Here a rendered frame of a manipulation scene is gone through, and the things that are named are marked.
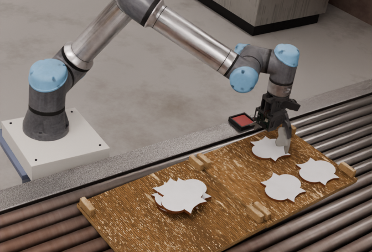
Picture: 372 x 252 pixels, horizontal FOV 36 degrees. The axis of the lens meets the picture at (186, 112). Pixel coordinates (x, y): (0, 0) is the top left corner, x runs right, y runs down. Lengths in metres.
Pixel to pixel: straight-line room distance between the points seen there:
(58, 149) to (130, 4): 0.54
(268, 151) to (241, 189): 0.22
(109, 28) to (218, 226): 0.69
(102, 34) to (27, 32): 2.92
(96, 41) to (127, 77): 2.29
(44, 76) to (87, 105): 1.99
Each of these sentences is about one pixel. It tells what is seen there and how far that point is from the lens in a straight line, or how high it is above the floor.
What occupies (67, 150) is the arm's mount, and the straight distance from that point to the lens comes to 1.86.
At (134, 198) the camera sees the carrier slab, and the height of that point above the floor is 0.94.
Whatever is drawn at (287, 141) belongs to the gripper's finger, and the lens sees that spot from 1.86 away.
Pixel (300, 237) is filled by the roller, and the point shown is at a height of 0.92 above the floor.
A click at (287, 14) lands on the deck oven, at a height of 0.17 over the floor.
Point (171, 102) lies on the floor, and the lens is 3.88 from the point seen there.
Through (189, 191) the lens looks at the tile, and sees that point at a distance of 1.65.
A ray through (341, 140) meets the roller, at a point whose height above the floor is 0.92.
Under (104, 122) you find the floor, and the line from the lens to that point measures 3.63.
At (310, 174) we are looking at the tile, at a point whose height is 0.95.
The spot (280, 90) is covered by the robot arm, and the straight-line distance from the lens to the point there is 1.76.
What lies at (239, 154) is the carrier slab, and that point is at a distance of 1.90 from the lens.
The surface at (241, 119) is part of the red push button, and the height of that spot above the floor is 0.93.
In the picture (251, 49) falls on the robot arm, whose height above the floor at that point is 1.31.
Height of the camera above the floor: 2.05
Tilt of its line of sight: 33 degrees down
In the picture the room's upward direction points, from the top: 8 degrees clockwise
